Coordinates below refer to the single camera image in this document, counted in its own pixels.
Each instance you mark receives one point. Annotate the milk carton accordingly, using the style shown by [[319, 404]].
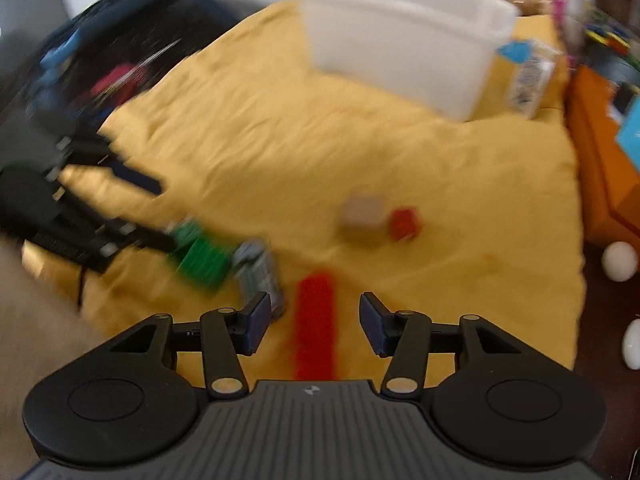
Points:
[[535, 64]]

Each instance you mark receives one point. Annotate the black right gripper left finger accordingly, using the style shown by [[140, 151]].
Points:
[[227, 334]]

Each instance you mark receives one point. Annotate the small red cube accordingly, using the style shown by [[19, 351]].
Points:
[[404, 224]]

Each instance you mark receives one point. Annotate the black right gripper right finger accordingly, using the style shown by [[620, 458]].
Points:
[[403, 337]]

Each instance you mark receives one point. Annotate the orange box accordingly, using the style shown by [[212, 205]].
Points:
[[608, 181]]

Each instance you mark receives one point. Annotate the green toy brick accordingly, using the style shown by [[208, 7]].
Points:
[[202, 258]]

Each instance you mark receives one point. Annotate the long red brick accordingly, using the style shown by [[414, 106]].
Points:
[[315, 332]]

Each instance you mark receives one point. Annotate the white egg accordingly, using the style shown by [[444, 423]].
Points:
[[631, 345], [620, 262]]

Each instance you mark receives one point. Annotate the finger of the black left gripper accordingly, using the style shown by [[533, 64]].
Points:
[[133, 176], [123, 234]]

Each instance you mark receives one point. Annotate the blue card box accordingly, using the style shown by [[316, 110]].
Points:
[[628, 137]]

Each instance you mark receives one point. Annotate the green white toy car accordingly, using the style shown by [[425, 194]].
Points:
[[255, 271]]

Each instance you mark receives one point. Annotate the yellow cloth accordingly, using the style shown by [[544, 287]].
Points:
[[252, 142]]

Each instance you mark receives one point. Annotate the wooden cube block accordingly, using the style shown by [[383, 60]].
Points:
[[362, 220]]

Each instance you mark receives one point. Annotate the white plastic bin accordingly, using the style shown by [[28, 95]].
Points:
[[436, 52]]

